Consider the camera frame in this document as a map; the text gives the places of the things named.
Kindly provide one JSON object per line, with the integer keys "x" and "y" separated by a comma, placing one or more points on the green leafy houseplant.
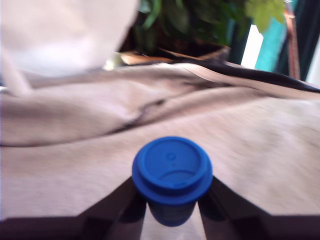
{"x": 200, "y": 22}

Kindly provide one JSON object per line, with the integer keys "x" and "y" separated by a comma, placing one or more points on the beige knit blanket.
{"x": 160, "y": 140}

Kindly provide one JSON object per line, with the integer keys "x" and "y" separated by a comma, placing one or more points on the blue coffee capsule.
{"x": 172, "y": 172}

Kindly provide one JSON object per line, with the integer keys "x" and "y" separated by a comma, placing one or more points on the white hanging t-shirt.
{"x": 60, "y": 32}

